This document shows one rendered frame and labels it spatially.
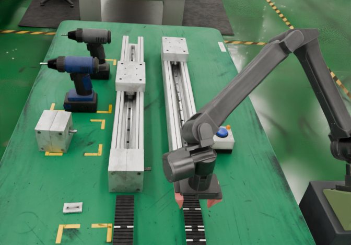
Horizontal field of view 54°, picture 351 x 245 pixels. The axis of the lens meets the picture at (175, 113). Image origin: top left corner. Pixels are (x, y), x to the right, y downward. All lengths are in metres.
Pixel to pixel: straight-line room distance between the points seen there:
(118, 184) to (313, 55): 0.67
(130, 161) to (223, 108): 0.33
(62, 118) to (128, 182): 0.32
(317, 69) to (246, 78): 0.25
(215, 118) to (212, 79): 0.78
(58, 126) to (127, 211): 0.36
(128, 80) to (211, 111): 0.54
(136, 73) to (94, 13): 1.54
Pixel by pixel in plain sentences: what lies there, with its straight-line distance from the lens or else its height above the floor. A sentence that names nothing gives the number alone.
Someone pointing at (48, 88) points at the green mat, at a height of 0.78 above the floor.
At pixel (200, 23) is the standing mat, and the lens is 4.18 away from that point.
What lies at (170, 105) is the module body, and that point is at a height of 0.86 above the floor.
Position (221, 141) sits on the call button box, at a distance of 1.17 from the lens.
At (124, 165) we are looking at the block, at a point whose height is 0.87.
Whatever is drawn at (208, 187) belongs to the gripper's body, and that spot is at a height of 0.93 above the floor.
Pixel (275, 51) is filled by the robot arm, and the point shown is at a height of 1.20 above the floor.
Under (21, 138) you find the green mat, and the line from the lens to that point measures 1.27.
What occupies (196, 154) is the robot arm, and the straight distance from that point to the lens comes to 0.81.
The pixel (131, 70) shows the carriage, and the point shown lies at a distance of 1.36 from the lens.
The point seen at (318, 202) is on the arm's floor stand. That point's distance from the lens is 1.20.
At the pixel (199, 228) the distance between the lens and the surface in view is 0.96.
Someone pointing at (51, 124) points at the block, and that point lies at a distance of 1.16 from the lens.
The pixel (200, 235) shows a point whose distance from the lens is 0.95.
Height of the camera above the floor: 1.60
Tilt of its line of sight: 37 degrees down
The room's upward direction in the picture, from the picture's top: 7 degrees clockwise
